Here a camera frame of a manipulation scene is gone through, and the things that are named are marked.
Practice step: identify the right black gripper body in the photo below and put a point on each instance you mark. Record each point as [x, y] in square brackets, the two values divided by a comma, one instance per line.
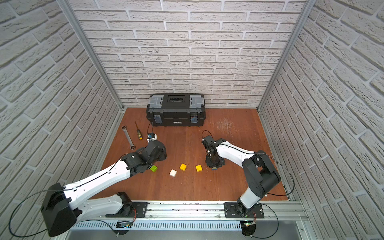
[214, 162]

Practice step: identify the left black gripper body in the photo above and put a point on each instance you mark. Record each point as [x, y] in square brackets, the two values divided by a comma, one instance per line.
[142, 167]

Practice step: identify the green lego brick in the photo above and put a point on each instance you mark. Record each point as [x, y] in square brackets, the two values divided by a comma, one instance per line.
[154, 168]

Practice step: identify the white lego brick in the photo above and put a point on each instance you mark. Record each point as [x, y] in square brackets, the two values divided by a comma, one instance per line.
[173, 173]

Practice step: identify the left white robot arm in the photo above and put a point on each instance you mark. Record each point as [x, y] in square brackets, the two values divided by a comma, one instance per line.
[64, 206]

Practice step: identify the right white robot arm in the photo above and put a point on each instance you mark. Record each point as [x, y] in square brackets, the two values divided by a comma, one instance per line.
[261, 174]

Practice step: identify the silver combination wrench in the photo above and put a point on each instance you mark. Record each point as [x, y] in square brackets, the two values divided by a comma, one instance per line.
[132, 146]

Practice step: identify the yellow black screwdriver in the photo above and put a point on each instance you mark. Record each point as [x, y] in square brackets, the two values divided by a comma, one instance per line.
[139, 133]

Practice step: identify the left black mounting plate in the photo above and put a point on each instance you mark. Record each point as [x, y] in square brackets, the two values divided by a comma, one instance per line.
[134, 209]

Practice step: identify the black mounting plate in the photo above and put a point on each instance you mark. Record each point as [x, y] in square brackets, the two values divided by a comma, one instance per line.
[134, 209]
[235, 210]

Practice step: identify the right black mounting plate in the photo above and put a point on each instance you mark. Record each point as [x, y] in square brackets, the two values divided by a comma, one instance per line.
[235, 210]

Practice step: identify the black plastic toolbox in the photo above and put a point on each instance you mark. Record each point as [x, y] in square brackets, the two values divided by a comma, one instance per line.
[176, 110]

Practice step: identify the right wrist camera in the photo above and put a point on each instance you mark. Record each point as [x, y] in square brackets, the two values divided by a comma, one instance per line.
[207, 141]

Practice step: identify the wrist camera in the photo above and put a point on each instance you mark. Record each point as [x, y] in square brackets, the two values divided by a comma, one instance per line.
[207, 141]
[151, 137]

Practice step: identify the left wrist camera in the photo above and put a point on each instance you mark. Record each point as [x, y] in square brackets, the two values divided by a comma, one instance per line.
[151, 137]

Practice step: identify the white slotted cable duct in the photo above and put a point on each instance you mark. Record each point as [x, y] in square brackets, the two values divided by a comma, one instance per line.
[158, 225]

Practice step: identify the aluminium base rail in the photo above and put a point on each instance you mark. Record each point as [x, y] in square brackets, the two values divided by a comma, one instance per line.
[216, 211]

